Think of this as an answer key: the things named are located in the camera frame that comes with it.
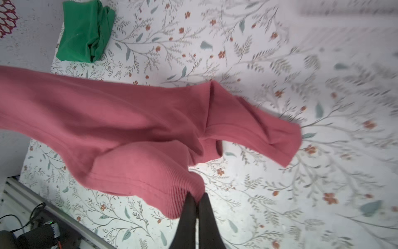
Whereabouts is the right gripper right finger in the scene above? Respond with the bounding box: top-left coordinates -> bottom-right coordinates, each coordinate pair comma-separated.
198,193 -> 226,249

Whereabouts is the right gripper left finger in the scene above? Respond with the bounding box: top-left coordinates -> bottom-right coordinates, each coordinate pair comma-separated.
169,193 -> 197,249

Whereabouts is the pink tank top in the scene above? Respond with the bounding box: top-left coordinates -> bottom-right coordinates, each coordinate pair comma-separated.
1,66 -> 302,218

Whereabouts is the green tank top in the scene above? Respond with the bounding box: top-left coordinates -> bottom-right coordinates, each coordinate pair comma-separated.
56,1 -> 116,63

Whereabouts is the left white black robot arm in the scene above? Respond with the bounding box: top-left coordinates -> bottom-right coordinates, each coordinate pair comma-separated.
1,222 -> 61,249

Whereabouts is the floral table mat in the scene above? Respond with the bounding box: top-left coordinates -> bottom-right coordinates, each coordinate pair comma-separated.
18,0 -> 398,249

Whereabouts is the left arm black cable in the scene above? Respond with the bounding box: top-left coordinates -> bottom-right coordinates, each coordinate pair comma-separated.
0,202 -> 47,234

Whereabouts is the aluminium mounting rail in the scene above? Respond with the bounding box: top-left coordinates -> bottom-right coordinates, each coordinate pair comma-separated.
2,177 -> 113,249

